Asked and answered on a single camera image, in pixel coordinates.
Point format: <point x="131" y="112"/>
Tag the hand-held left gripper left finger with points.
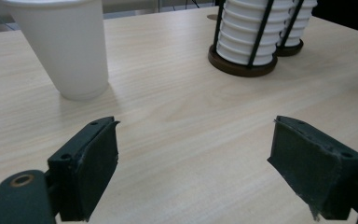
<point x="84" y="168"/>

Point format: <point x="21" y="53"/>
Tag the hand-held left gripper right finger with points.
<point x="313" y="168"/>

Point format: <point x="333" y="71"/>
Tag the white paper cup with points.
<point x="65" y="49"/>

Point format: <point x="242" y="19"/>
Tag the tall stack of white cups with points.
<point x="304" y="28"/>

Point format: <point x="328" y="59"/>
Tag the short stack of white cups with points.
<point x="239" y="37"/>

